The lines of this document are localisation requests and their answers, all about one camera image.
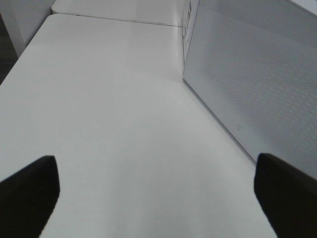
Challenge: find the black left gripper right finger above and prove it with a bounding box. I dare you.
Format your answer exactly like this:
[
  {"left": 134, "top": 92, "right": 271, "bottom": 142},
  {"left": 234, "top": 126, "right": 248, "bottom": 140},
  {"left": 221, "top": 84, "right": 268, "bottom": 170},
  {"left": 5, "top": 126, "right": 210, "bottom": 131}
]
[{"left": 254, "top": 153, "right": 317, "bottom": 238}]

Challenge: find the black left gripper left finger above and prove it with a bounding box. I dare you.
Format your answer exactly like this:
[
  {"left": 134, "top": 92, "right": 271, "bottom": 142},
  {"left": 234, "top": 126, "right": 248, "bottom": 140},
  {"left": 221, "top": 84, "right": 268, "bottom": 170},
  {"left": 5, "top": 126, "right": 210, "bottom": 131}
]
[{"left": 0, "top": 156, "right": 60, "bottom": 238}]

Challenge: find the white microwave door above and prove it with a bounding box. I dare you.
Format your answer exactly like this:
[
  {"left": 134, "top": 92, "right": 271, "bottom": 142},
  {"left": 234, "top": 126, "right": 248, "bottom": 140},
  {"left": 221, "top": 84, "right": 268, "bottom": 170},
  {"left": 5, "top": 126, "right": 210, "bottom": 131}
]
[{"left": 182, "top": 0, "right": 317, "bottom": 179}]

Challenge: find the white microwave oven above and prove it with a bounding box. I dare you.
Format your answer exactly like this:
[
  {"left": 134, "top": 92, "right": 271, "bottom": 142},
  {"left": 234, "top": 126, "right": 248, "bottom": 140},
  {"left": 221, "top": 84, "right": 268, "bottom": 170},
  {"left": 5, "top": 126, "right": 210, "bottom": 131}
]
[{"left": 180, "top": 0, "right": 317, "bottom": 179}]

